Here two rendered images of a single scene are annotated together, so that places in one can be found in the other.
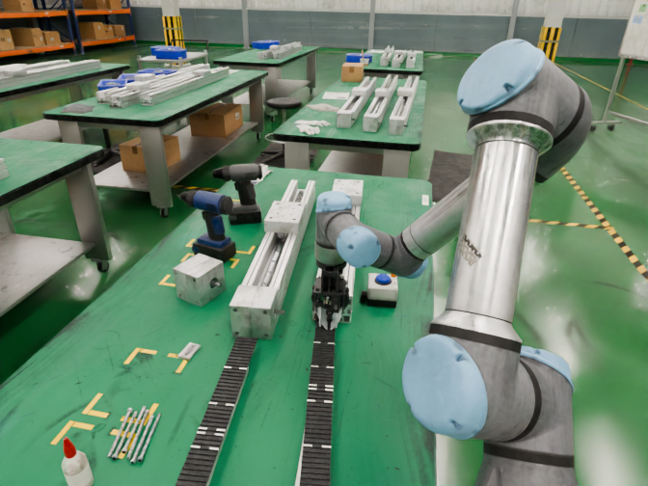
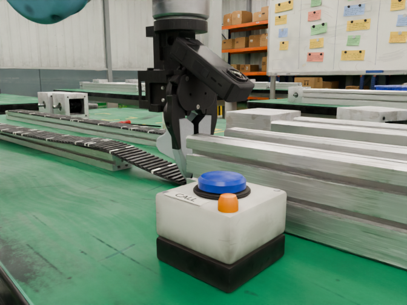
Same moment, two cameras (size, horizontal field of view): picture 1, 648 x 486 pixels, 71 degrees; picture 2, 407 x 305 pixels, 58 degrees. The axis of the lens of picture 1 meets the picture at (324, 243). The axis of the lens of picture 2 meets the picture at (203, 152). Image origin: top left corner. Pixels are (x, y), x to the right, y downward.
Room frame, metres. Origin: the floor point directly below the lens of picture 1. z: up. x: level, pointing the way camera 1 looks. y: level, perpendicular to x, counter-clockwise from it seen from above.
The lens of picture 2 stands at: (1.22, -0.41, 0.93)
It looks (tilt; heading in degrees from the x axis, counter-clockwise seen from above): 12 degrees down; 126
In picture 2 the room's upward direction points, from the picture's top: straight up
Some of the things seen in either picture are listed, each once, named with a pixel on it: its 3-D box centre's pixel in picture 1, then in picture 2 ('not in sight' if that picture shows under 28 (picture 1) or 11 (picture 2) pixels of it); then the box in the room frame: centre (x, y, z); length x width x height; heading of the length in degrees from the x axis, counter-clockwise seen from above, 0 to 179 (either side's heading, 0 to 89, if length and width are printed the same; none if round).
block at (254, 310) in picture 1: (259, 311); (259, 138); (0.92, 0.16, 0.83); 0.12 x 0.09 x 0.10; 85
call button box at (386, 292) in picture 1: (379, 289); (228, 220); (1.06, -0.16, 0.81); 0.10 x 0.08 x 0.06; 85
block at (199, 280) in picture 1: (202, 281); (367, 133); (1.06, 0.33, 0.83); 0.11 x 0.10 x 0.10; 60
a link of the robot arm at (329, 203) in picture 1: (334, 219); not in sight; (0.89, -0.02, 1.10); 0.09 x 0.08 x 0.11; 22
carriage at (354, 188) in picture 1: (347, 195); not in sight; (1.60, -0.08, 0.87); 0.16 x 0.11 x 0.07; 175
